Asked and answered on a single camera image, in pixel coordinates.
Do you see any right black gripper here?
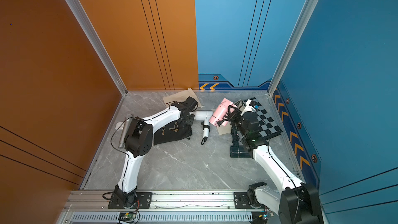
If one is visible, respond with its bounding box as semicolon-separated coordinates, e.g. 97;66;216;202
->
228;105;249;140

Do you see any black drawstring dryer bag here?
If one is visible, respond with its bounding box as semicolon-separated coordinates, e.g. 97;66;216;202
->
153;120;192;146

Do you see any pink hair dryer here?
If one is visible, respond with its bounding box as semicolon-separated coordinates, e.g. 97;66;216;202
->
209;98;237;127

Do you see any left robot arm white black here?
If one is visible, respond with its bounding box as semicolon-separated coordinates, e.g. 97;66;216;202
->
111;96;198;208

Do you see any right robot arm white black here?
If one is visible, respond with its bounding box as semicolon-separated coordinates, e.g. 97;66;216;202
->
224;102;324;224

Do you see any white hair dryer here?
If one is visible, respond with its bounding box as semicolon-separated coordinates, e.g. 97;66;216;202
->
193;111;213;145

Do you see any dark green hair dryer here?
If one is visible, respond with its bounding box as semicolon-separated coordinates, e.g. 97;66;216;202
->
230;125;252;158

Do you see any silver grey hair tool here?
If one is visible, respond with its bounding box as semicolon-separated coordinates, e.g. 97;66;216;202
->
118;114;133;149

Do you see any beige cloth bag right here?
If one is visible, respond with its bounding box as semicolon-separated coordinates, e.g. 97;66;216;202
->
217;124;232;135

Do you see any beige cloth bag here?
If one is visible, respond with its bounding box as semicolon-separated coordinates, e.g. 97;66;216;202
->
217;124;232;135
163;88;203;108

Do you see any beige cloth bag rear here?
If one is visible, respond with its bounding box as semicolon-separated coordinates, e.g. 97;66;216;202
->
163;88;203;108

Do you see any black white checkerboard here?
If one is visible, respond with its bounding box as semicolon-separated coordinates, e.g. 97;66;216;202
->
245;98;283;140

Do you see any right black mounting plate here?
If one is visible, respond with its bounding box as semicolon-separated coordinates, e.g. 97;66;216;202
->
233;191;255;209

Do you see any black mounting plate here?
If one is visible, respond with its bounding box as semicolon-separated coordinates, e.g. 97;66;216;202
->
233;191;255;209
107;191;152;210

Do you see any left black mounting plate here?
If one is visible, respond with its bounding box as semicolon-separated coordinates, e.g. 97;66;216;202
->
107;191;152;210

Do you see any right green circuit board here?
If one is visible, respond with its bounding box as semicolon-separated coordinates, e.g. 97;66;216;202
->
250;212;274;224

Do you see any green circuit board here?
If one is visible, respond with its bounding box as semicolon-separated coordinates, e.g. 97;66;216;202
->
250;212;274;224
118;212;138;224

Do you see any left green circuit board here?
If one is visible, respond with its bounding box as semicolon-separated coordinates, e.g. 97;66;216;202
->
118;212;138;224

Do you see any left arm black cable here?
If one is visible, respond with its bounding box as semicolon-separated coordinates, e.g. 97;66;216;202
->
110;116;134;155

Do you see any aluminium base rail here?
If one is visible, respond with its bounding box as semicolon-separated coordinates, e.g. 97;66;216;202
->
55;189;327;224

